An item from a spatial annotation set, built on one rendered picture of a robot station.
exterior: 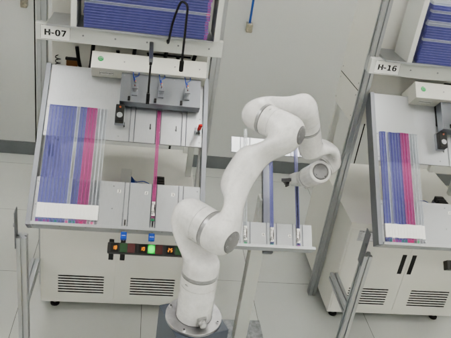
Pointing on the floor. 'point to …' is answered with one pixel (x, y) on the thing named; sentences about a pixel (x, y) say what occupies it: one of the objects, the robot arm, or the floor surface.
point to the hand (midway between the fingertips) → (296, 183)
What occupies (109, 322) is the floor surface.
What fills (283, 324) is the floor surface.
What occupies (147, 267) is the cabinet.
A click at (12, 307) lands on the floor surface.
